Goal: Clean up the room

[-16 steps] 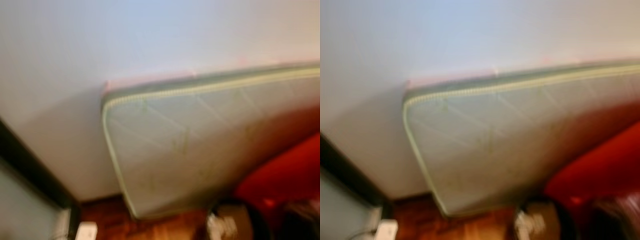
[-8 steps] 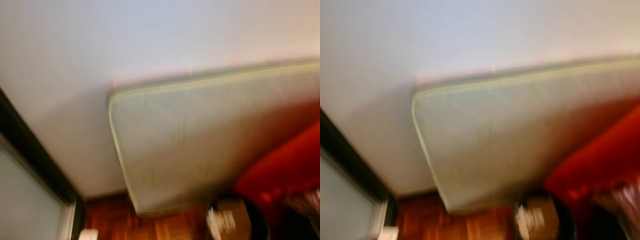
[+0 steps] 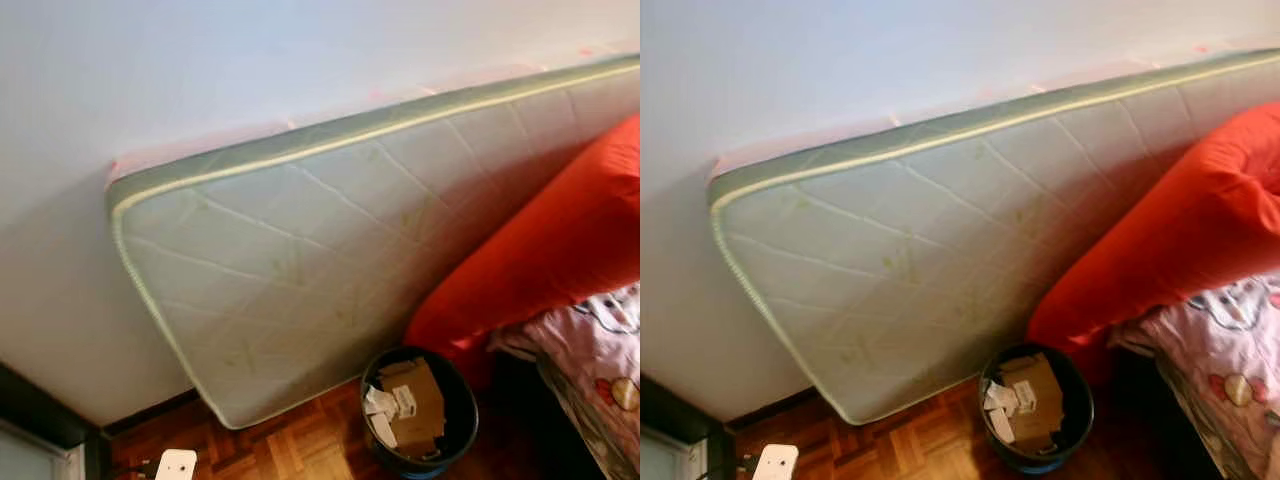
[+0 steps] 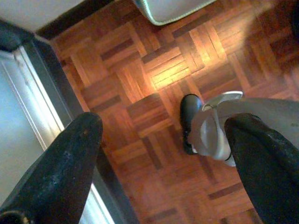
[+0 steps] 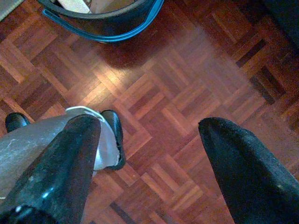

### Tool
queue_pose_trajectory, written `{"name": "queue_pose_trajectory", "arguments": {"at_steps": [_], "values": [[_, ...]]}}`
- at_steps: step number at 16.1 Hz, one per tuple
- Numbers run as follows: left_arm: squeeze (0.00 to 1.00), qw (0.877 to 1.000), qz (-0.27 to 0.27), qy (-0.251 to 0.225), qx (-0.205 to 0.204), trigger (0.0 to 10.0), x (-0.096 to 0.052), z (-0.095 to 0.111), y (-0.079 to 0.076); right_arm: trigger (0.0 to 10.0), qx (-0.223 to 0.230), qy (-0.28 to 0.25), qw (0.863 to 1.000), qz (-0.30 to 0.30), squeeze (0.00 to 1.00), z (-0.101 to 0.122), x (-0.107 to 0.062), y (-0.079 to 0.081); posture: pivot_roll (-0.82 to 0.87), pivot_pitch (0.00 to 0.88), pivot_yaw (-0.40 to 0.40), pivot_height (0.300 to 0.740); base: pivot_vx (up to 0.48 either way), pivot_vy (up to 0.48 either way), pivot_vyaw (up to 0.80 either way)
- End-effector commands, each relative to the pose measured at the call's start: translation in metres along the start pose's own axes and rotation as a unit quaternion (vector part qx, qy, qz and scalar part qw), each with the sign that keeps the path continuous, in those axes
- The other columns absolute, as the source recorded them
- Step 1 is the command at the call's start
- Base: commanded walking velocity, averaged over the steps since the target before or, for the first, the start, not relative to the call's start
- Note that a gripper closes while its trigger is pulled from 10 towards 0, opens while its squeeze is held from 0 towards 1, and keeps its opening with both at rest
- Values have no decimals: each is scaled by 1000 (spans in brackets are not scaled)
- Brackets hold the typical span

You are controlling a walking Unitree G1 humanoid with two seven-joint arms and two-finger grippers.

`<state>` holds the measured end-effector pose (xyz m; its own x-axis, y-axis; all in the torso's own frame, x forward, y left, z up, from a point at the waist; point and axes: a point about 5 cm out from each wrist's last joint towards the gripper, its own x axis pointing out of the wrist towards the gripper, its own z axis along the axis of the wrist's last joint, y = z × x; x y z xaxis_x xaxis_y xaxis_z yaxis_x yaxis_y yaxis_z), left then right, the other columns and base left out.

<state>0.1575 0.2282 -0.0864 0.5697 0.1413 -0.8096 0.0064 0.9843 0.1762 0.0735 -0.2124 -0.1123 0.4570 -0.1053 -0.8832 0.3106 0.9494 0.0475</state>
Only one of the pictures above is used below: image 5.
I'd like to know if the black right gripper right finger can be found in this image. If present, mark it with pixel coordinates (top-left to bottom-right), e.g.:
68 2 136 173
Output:
198 117 299 224

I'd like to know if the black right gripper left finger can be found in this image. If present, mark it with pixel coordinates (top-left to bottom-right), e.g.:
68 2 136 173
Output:
0 115 102 224

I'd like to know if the silver robot right leg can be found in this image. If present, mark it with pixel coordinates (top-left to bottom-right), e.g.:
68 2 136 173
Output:
0 106 127 199

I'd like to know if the black bin blue rim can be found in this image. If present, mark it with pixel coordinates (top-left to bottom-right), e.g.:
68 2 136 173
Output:
38 0 165 44

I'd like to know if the white cardboard piece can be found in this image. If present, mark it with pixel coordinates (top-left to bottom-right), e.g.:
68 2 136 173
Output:
58 0 92 14

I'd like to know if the grey fabric piece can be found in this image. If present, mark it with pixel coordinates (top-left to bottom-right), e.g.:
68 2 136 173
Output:
0 0 24 21

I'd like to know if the dark furniture piece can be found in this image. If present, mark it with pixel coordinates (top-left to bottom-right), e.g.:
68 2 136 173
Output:
263 0 299 54

